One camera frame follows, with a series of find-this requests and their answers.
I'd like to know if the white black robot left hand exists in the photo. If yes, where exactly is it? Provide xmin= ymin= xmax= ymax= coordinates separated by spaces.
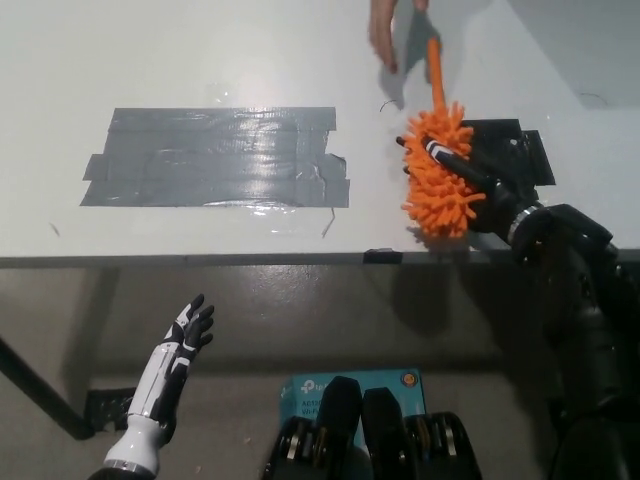
xmin=102 ymin=293 xmax=216 ymax=472

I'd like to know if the bare person hand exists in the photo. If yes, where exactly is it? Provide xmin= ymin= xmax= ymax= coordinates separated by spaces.
xmin=368 ymin=0 xmax=400 ymax=71

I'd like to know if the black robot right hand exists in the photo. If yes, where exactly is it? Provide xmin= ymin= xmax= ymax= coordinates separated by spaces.
xmin=396 ymin=135 xmax=542 ymax=247

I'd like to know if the orange microfibre duster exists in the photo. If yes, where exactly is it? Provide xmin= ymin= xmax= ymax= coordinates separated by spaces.
xmin=401 ymin=37 xmax=487 ymax=240

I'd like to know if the black tape patch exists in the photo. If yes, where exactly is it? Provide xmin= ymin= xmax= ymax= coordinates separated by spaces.
xmin=459 ymin=118 xmax=557 ymax=189

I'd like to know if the black table leg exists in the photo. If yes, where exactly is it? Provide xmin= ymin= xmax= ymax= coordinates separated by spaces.
xmin=0 ymin=335 xmax=96 ymax=441

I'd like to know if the teal router box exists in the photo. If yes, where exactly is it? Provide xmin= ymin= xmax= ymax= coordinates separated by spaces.
xmin=277 ymin=369 xmax=429 ymax=446

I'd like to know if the grey duct tape patch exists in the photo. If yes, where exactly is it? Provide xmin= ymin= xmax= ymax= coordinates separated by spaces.
xmin=79 ymin=105 xmax=351 ymax=208

